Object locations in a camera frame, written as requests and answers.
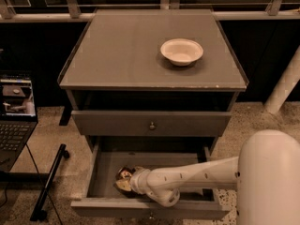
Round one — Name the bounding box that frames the black table leg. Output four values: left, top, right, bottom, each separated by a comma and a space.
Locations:
30, 143, 69, 221

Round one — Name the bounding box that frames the orange soda can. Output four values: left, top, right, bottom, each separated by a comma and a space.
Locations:
115, 167, 133, 183

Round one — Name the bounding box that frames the grey top drawer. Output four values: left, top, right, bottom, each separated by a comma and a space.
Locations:
72, 111, 231, 137

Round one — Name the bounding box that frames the white paper bowl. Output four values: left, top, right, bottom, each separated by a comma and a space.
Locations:
160, 38, 203, 67

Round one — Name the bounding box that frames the white diagonal pole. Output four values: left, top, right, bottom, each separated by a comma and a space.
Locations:
264, 46, 300, 114

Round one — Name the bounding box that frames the round top drawer knob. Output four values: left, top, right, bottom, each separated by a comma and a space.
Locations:
149, 122, 156, 130

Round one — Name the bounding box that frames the metal window railing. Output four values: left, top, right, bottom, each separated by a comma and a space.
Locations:
0, 0, 300, 23

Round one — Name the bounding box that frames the black laptop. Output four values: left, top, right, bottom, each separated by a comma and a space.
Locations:
0, 70, 38, 173

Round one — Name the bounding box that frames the grey drawer cabinet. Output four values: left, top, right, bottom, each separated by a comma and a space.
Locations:
59, 9, 248, 151

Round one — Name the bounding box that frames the grey open middle drawer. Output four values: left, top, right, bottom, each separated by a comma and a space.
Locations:
71, 141, 230, 220

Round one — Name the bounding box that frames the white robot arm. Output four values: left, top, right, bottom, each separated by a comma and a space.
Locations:
116, 129, 300, 225

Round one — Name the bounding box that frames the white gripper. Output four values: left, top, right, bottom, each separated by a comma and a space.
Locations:
115, 166, 150, 195

